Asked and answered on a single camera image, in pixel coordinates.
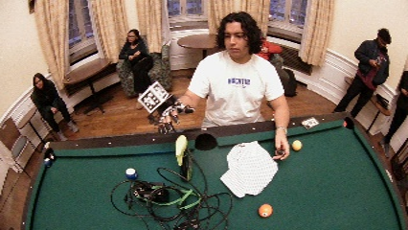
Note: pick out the small black object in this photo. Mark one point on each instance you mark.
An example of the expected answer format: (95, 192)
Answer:
(277, 152)

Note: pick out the yellow billiard ball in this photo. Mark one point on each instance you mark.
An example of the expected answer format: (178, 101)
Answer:
(296, 145)

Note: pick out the yellow-green upright object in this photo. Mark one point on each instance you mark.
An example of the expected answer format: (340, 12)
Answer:
(180, 147)

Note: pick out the white cube of black markers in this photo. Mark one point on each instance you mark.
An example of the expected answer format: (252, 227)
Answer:
(153, 96)

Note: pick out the white patterned cloth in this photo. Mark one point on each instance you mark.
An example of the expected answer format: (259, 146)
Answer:
(250, 169)

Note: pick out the white patterned card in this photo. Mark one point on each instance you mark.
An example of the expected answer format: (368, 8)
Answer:
(309, 123)

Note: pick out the green pool table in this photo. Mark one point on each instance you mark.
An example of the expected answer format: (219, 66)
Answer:
(331, 185)

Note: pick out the flat black device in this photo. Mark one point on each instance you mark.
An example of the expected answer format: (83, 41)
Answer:
(186, 169)

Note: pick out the patterned armchair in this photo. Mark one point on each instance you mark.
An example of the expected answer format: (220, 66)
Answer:
(161, 72)

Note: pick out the red billiard ball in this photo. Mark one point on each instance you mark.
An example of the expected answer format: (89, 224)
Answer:
(344, 123)

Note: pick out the orange billiard ball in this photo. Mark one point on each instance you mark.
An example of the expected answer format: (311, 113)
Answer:
(266, 211)

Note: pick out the the person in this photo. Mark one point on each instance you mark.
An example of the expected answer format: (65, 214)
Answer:
(235, 96)

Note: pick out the black box device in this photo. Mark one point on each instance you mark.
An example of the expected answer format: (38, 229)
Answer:
(149, 191)

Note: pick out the black bag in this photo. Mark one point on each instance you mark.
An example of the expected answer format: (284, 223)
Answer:
(289, 83)

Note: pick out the wooden desk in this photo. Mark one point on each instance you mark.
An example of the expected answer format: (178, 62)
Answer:
(86, 72)

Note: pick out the round wooden table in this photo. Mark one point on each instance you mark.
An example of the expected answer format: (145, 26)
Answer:
(198, 41)

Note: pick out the radiator grille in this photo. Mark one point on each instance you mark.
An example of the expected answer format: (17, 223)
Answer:
(295, 59)

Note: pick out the dark blue billiard ball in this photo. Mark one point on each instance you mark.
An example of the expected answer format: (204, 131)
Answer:
(48, 163)

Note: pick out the beige curtain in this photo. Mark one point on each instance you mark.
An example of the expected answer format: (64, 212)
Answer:
(109, 28)
(259, 12)
(149, 24)
(52, 38)
(316, 32)

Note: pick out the window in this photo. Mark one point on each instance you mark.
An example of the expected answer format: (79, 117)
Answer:
(287, 11)
(79, 22)
(184, 8)

